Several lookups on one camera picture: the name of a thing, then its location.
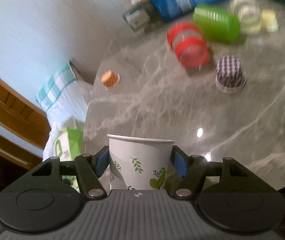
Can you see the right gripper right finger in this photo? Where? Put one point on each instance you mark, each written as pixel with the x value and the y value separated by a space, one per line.
pixel 191 170

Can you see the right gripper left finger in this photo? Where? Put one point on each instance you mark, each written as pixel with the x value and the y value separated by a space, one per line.
pixel 89 168

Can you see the white paper cup leaf print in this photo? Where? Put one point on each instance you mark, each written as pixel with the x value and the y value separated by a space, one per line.
pixel 138 163

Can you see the green plastic cup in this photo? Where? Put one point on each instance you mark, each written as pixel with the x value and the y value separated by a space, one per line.
pixel 216 24

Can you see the green white paper bag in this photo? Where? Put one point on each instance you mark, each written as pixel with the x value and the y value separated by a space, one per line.
pixel 68 145

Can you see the teal plaid cloth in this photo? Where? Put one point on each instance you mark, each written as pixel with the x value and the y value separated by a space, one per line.
pixel 64 98

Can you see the orange dotted cupcake liner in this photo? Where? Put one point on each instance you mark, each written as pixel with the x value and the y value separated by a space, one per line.
pixel 109 79

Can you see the wooden furniture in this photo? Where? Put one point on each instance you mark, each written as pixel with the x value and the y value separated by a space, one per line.
pixel 24 129

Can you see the purple dotted cupcake liner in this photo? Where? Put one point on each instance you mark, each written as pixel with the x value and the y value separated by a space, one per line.
pixel 230 76

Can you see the red banded glass jar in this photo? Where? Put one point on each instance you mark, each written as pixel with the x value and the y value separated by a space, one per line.
pixel 189 45

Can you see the small green white box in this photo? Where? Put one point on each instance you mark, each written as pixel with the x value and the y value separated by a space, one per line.
pixel 138 18

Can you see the pale yellow cupcake liner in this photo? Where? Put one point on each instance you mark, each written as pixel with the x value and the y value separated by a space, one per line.
pixel 269 20

